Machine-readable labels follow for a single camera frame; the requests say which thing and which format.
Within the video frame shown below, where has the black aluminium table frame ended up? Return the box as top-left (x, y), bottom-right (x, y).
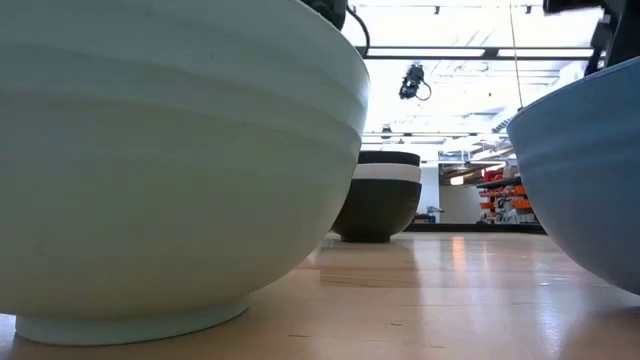
top-left (404, 222), bottom-right (547, 235)

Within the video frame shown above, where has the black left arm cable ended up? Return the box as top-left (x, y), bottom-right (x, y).
top-left (345, 4), bottom-right (372, 58)

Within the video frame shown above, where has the white bowl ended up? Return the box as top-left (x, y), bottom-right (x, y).
top-left (351, 162), bottom-right (423, 185)

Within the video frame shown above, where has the shelf with orange bins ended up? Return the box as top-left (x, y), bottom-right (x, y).
top-left (474, 168), bottom-right (540, 225)

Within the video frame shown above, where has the mint green bowl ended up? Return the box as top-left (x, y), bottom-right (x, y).
top-left (0, 0), bottom-right (372, 347)

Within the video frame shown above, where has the ceiling track light rail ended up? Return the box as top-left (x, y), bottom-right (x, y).
top-left (349, 3), bottom-right (544, 15)

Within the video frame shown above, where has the thin hanging cord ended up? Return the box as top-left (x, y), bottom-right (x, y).
top-left (508, 0), bottom-right (525, 110)

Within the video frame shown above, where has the black overhead camera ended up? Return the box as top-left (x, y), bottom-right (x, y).
top-left (398, 63), bottom-right (433, 102)

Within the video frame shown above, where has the blue bowl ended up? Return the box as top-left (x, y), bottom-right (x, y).
top-left (506, 55), bottom-right (640, 296)

